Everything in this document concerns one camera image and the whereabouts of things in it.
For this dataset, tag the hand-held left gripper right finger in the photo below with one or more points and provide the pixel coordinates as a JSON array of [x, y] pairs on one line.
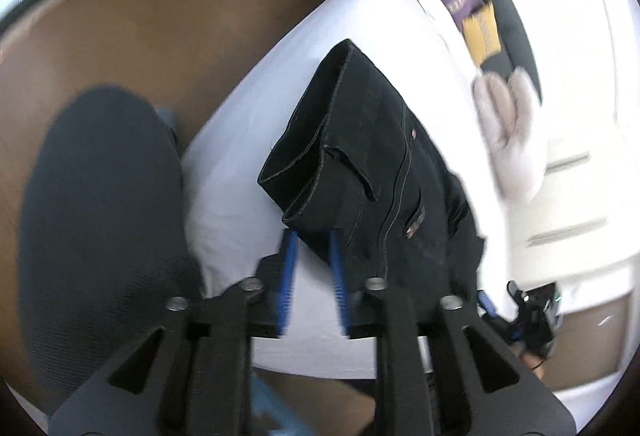
[[337, 276]]

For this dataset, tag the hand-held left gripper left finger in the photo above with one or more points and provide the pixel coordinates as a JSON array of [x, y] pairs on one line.
[[287, 276]]

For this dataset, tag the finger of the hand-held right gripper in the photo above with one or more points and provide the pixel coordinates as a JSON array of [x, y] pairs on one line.
[[486, 307]]

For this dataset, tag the black pants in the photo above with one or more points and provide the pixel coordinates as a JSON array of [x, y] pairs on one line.
[[360, 155]]

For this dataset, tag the white sheeted bed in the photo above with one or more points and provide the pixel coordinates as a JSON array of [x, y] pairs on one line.
[[280, 80]]

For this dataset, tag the white wardrobe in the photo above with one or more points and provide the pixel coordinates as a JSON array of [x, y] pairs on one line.
[[590, 65]]

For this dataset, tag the yellow patterned pillow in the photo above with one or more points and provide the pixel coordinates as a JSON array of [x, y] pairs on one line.
[[481, 33]]

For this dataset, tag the white flat pillow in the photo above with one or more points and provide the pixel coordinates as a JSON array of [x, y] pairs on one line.
[[435, 15]]

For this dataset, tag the grey padded headboard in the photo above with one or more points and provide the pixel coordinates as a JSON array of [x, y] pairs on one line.
[[505, 15]]

